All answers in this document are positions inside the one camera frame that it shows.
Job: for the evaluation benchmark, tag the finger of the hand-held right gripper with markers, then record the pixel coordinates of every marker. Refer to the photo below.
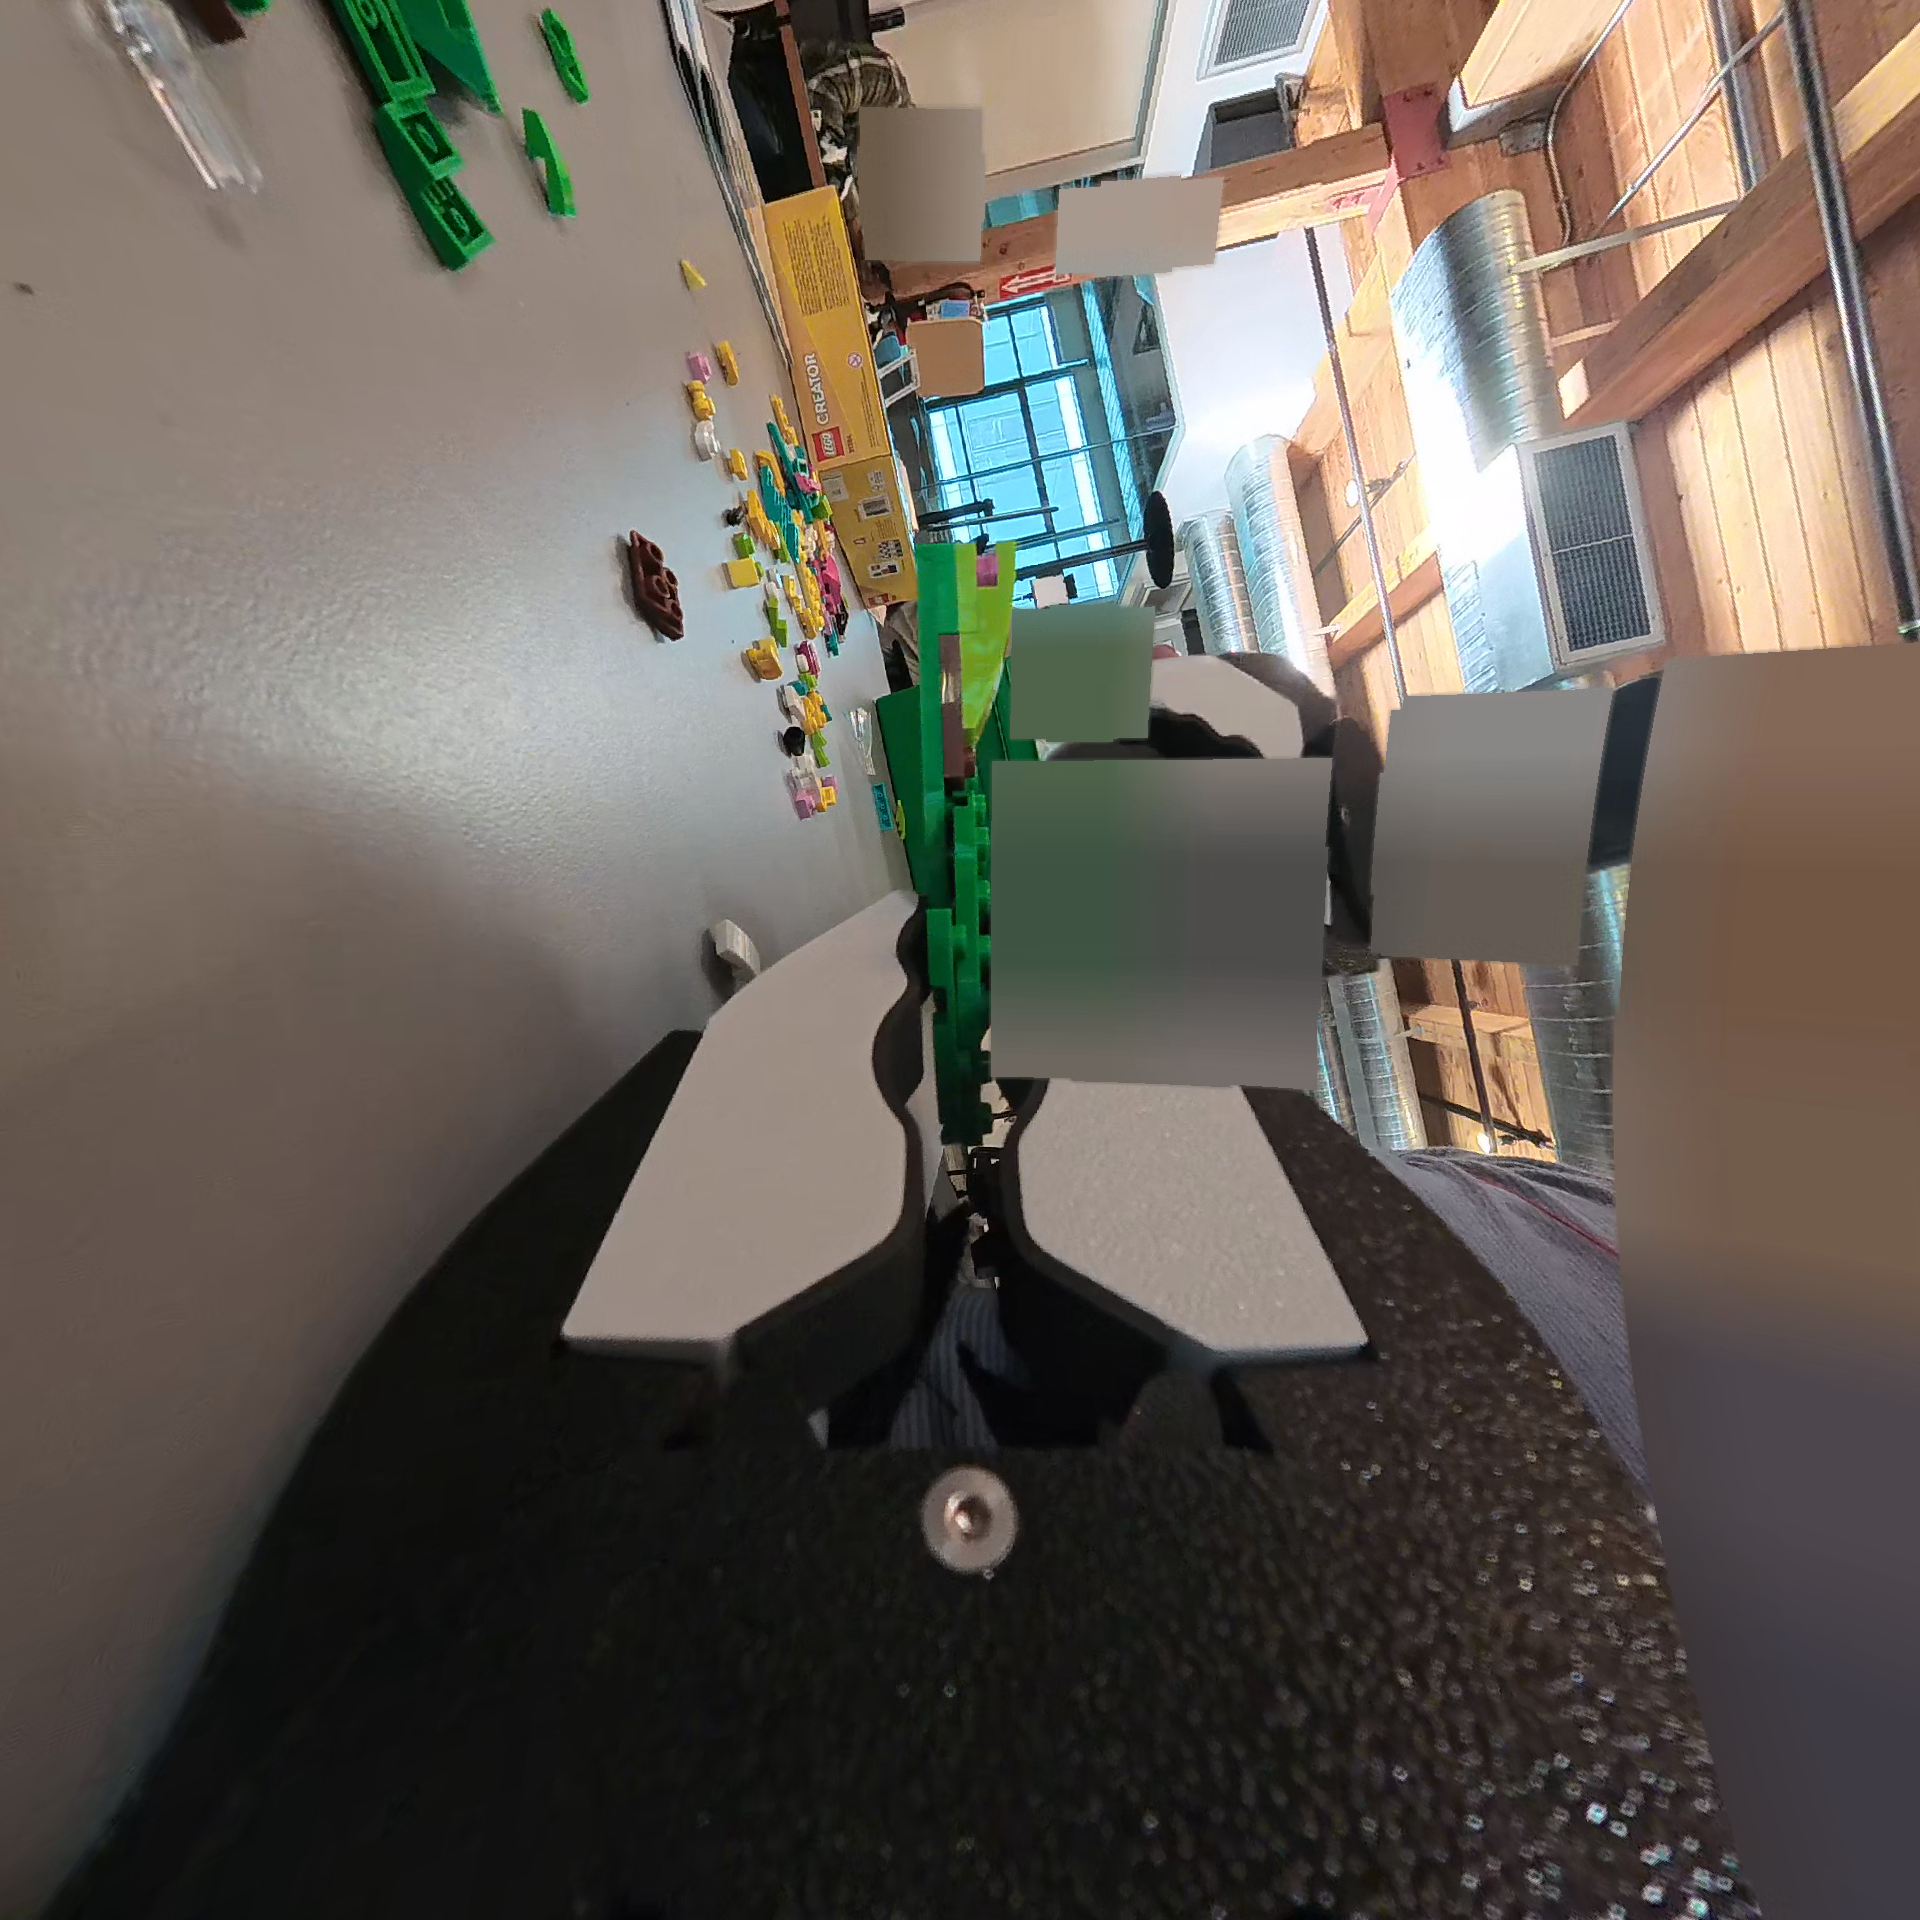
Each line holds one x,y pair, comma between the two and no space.
1245,698

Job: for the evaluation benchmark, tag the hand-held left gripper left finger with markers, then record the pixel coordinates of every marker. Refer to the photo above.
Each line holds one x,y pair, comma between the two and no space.
764,1170

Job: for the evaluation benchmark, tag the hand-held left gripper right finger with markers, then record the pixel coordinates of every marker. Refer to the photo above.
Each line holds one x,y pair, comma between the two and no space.
1185,1214

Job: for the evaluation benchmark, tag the lime lego leaf piece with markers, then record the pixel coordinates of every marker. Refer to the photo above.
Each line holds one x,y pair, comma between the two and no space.
983,661

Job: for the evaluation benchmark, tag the green lego baseplate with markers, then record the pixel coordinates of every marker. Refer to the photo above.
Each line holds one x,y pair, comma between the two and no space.
953,974

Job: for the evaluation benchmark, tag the pink lego stud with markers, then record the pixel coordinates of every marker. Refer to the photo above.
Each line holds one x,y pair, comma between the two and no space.
991,566

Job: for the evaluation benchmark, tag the small brown lego brick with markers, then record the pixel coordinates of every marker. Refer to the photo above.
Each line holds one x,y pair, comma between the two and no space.
950,698

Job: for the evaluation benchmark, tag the white curved lego piece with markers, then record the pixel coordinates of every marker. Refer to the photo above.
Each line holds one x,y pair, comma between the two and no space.
734,948

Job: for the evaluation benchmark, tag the scattered small lego pieces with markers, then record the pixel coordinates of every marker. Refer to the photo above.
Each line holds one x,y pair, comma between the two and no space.
762,657

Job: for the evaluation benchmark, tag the brown lego plate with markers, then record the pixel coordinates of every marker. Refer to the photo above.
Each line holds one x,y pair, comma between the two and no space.
656,585

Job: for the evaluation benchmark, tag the pile of green pink lego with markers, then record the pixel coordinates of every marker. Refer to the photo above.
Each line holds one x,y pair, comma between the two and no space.
435,151

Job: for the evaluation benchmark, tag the green plastic bin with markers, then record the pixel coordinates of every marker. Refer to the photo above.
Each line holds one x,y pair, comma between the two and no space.
901,780

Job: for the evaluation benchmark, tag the metal vent grille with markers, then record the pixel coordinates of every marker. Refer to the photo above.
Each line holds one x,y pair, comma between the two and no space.
1591,541

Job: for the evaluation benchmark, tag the clear plastic bag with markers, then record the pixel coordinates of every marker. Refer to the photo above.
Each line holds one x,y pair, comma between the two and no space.
866,743

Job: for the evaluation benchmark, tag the yellow cardboard box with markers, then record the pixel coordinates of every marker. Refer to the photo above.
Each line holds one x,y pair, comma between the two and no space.
832,344

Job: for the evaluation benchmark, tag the narrow silver duct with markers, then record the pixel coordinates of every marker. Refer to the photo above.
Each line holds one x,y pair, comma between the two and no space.
1209,600

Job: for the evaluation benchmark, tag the wide silver duct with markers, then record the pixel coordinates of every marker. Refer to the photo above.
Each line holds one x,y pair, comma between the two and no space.
1269,541

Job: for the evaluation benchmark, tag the large silver duct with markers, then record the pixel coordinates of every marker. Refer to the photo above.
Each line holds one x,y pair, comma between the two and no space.
1478,331

